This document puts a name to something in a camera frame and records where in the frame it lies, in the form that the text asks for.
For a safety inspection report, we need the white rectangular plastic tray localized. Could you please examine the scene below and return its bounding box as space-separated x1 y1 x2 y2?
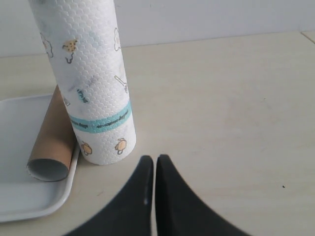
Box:
0 94 80 222

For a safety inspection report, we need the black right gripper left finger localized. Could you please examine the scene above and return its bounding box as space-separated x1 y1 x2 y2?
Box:
67 155 154 236

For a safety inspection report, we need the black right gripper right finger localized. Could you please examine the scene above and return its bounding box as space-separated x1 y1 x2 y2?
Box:
156 154 248 236

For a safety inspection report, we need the brown cardboard tube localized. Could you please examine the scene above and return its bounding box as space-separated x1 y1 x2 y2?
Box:
27 87 76 182

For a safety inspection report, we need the printed white paper towel roll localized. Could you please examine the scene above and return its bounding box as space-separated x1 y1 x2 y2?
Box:
29 0 136 165

